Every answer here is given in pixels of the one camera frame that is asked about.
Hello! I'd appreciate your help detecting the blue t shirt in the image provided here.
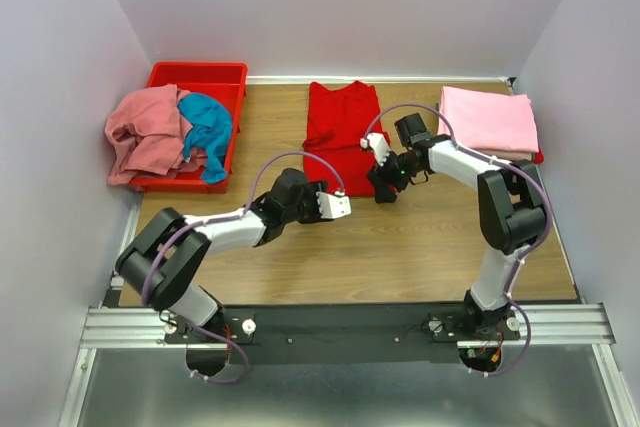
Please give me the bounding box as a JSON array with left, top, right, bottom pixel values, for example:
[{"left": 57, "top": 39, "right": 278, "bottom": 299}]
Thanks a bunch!
[{"left": 178, "top": 93, "right": 233, "bottom": 184}]

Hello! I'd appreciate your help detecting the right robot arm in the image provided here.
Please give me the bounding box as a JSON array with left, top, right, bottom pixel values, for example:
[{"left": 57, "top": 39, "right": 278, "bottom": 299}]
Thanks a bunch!
[{"left": 360, "top": 113, "right": 552, "bottom": 336}]

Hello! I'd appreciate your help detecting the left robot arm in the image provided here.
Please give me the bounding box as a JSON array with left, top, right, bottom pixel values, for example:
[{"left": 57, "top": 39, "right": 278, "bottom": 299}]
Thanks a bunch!
[{"left": 115, "top": 168, "right": 329, "bottom": 336}]

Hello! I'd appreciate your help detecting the folded light pink shirt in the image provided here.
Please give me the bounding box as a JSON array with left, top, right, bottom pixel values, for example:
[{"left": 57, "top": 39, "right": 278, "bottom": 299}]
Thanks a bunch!
[{"left": 438, "top": 86, "right": 540, "bottom": 158}]

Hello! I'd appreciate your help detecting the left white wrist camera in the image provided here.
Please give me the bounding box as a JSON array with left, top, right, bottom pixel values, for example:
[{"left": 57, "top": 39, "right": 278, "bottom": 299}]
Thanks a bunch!
[{"left": 316, "top": 191, "right": 352, "bottom": 220}]

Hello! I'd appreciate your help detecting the dusty pink t shirt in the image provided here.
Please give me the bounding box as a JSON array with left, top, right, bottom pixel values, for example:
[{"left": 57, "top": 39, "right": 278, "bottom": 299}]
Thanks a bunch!
[{"left": 105, "top": 84, "right": 206, "bottom": 186}]

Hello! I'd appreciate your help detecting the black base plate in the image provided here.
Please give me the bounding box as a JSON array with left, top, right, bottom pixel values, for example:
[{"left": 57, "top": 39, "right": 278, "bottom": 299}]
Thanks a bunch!
[{"left": 165, "top": 302, "right": 526, "bottom": 372}]

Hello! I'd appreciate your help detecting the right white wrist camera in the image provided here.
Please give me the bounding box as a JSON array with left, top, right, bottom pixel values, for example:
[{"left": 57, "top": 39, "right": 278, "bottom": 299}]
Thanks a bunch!
[{"left": 360, "top": 132, "right": 392, "bottom": 167}]

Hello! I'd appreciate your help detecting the red t shirt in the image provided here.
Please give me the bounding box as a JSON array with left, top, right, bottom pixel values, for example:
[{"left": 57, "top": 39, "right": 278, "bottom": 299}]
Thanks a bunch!
[{"left": 302, "top": 81, "right": 380, "bottom": 197}]

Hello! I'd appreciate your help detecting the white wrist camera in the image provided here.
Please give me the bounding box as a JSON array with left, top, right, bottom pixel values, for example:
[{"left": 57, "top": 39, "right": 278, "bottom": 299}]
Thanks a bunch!
[
  {"left": 316, "top": 191, "right": 352, "bottom": 220},
  {"left": 360, "top": 132, "right": 392, "bottom": 167}
]

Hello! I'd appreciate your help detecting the aluminium frame rail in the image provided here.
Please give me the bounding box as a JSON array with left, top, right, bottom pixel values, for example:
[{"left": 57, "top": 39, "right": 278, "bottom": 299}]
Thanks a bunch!
[{"left": 60, "top": 193, "right": 638, "bottom": 426}]

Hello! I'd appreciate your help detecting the red plastic bin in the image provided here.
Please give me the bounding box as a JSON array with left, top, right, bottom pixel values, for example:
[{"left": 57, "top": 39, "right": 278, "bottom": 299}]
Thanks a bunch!
[{"left": 128, "top": 61, "right": 248, "bottom": 194}]

